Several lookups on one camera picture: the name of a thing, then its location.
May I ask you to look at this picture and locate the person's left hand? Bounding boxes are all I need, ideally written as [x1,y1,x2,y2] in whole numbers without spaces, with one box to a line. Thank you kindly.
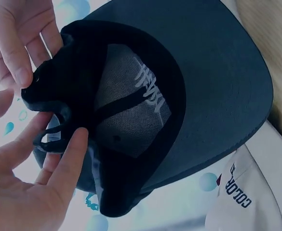
[0,88,89,231]

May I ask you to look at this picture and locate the black baseball cap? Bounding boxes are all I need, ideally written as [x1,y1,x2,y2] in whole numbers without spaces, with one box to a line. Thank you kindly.
[21,0,280,216]

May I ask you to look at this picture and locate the beige lettered baseball cap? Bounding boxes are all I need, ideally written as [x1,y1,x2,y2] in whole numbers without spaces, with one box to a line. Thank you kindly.
[204,120,282,231]

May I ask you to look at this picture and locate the person's right hand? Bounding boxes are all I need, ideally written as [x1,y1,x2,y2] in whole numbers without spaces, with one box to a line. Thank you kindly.
[0,0,65,89]

